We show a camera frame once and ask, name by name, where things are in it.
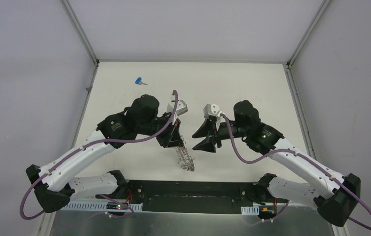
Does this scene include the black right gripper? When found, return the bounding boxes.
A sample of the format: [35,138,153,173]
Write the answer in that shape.
[192,118,248,153]

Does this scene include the metal disc with keyrings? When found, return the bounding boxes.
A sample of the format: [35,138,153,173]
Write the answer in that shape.
[175,146,195,172]

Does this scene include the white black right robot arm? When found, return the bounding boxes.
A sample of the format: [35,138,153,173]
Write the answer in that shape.
[193,100,361,227]

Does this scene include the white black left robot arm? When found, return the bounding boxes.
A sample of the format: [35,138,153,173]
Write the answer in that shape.
[26,93,188,213]

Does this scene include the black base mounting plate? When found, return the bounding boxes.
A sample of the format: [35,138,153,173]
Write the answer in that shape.
[95,180,289,216]

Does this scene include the blue capped key far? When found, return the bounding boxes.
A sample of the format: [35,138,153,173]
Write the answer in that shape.
[135,77,147,85]

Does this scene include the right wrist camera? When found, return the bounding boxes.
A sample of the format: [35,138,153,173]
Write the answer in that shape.
[203,104,223,119]

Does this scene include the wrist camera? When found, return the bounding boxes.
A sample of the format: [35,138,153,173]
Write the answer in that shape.
[166,100,188,116]
[203,104,223,119]

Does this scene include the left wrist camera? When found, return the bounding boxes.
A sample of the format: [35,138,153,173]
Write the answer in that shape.
[166,100,188,116]

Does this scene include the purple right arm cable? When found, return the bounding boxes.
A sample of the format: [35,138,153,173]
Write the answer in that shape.
[219,113,371,233]

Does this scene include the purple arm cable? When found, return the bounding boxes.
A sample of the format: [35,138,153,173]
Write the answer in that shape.
[219,113,371,233]
[20,89,179,221]

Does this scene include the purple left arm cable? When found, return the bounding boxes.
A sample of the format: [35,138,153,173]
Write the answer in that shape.
[20,89,179,221]

